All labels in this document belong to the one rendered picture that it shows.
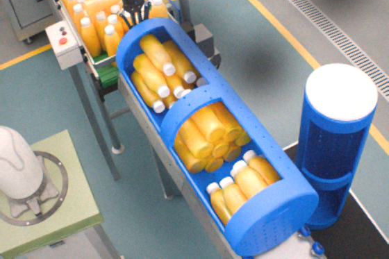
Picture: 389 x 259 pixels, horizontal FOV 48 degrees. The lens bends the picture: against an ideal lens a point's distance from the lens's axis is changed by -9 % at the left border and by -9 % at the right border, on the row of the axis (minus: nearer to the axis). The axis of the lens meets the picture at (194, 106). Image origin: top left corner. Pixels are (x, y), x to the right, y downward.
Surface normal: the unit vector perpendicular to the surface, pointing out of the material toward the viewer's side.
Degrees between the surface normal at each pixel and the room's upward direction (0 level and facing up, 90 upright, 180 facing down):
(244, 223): 46
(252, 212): 31
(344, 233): 0
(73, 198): 1
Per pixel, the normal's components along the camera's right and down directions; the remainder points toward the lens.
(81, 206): -0.09, -0.63
